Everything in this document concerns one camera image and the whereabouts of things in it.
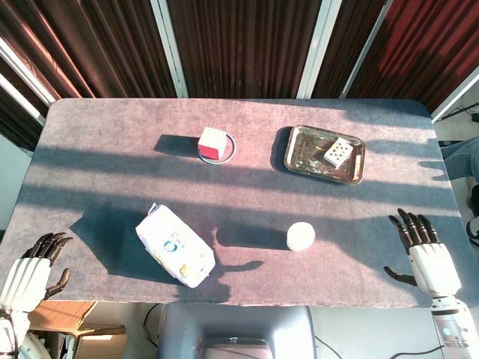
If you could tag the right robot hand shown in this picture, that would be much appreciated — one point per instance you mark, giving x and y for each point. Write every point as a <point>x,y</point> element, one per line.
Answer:
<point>430,261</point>

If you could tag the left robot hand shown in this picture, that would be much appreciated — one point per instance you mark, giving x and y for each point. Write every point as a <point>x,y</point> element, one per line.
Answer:
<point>26,275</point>

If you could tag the white paper cup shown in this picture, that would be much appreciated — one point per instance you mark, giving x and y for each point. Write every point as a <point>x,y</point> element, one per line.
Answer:
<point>301,236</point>

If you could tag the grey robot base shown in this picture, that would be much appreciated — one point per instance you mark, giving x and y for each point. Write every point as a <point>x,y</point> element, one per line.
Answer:
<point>234,333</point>

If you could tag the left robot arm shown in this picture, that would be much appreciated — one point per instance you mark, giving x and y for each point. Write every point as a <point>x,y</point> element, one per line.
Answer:
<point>13,333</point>

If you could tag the brown cardboard box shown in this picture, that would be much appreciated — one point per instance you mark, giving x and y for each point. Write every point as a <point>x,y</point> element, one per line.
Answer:
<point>75,329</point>

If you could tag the playing card deck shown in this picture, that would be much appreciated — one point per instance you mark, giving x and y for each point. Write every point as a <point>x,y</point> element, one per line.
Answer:
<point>338,151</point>

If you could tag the white plastic tissue pack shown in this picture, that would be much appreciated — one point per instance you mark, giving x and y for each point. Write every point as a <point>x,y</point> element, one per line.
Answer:
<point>174,247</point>

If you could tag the rectangular metal tray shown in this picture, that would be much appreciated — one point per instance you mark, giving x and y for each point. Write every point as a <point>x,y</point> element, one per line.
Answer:
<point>323,154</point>

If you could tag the grey table cloth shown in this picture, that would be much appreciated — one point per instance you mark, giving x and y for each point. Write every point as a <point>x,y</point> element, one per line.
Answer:
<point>239,194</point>

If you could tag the red and white cube box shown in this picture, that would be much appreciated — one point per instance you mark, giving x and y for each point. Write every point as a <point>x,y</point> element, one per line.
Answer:
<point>212,146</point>

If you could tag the blue rimmed round coaster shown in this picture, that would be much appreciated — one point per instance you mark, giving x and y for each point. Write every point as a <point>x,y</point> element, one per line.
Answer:
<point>231,149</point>

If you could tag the dark red curtain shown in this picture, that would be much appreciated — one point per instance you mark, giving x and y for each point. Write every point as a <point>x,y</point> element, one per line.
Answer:
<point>243,48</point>

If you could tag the white metal frame post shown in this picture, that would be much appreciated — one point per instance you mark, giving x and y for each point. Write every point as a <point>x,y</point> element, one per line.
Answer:
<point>318,48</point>
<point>170,48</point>

